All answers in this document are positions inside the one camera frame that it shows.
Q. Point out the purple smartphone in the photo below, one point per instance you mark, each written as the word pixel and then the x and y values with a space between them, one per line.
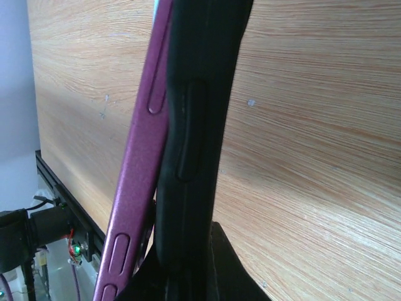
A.
pixel 131 219

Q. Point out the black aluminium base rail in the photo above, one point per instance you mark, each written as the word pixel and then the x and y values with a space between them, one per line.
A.
pixel 86 232

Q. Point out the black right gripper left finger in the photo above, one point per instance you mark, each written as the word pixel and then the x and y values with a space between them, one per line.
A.
pixel 148 283

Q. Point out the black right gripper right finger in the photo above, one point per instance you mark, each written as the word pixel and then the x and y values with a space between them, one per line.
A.
pixel 227 279

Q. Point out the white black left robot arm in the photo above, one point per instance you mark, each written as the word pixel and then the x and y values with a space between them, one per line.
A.
pixel 22 233

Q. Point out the left circuit board with leds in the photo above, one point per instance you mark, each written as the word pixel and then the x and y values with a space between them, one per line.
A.
pixel 74 250

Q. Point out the black phone case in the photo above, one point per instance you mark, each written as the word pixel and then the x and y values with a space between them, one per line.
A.
pixel 205 38

